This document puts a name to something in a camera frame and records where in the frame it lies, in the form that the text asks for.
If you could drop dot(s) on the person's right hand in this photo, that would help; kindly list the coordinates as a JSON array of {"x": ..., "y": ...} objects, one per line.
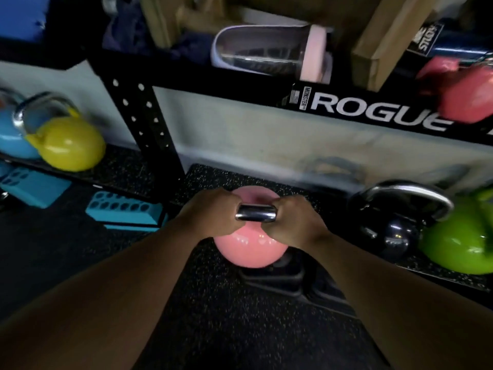
[{"x": 296, "y": 221}]

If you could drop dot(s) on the person's left hand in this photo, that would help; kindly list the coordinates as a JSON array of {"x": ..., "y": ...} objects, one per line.
[{"x": 210, "y": 213}]

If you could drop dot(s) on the person's right forearm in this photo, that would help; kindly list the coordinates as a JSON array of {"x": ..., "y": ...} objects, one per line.
[{"x": 404, "y": 308}]

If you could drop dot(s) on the person's left forearm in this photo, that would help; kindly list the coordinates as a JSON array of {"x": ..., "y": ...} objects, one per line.
[{"x": 100, "y": 304}]

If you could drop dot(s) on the teal perforated block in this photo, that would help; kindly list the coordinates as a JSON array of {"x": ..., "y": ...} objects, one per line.
[
  {"x": 123, "y": 211},
  {"x": 32, "y": 186}
]

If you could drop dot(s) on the black kettlebell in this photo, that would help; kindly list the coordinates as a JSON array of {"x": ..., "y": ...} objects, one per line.
[{"x": 389, "y": 227}]

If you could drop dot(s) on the black steel storage rack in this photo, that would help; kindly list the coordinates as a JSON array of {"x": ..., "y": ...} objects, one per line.
[{"x": 161, "y": 111}]

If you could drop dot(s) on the yellow kettlebell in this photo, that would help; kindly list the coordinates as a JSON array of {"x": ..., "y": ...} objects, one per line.
[{"x": 67, "y": 140}]

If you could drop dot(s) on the green kettlebell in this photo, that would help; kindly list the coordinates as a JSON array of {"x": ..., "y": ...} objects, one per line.
[{"x": 462, "y": 238}]

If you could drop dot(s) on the clear shaker bottle pink lid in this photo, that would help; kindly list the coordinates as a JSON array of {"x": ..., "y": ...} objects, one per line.
[{"x": 269, "y": 51}]

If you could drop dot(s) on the dark blue cloth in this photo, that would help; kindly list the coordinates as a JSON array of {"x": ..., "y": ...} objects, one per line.
[{"x": 154, "y": 38}]

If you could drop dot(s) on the wooden block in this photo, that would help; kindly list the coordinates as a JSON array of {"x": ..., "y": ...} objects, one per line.
[
  {"x": 173, "y": 19},
  {"x": 389, "y": 38}
]

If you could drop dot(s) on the blue kettlebell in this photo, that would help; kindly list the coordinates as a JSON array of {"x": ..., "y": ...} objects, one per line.
[{"x": 11, "y": 134}]

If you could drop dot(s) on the dark blue metal bottle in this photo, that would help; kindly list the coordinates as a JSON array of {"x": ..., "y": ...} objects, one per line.
[{"x": 454, "y": 38}]

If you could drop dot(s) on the blue foam pad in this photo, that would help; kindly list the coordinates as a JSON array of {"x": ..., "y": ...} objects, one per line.
[{"x": 23, "y": 17}]

